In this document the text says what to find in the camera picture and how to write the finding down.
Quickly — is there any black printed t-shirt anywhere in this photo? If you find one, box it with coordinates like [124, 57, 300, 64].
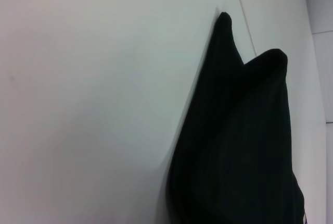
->
[160, 11, 309, 224]

